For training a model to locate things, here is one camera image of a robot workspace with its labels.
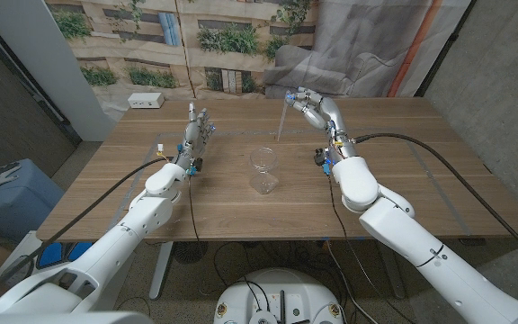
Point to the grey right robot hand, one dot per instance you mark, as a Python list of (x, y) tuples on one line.
[(333, 119)]

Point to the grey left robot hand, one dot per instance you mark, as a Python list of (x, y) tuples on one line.
[(192, 135)]

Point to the clear plastic pipette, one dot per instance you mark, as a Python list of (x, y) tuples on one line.
[(282, 121)]

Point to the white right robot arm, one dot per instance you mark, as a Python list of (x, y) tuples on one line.
[(398, 225)]

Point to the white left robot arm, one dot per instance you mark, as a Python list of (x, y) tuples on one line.
[(151, 216)]

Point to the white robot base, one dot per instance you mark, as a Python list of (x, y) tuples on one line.
[(277, 288)]

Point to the clear hourglass plastic cup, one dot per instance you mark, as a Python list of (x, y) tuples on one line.
[(263, 184)]

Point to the small white connector plug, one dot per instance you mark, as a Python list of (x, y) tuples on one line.
[(160, 147)]

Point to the white power strip box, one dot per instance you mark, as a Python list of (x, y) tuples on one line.
[(145, 100)]

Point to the printed fabric backdrop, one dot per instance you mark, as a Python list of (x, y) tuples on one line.
[(353, 54)]

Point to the black round floor fan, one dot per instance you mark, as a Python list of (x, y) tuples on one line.
[(189, 253)]

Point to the black backdrop stand pole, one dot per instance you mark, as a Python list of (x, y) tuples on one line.
[(444, 50)]

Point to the white table leg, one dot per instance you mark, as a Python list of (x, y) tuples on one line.
[(160, 274), (396, 288)]

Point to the blue and black floor item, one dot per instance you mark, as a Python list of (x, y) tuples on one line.
[(52, 254)]

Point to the blue plastic bin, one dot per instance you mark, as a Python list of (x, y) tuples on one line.
[(16, 202)]

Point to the white floor box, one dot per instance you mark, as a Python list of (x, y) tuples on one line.
[(25, 245)]

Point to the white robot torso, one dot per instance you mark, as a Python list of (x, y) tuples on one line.
[(61, 318)]

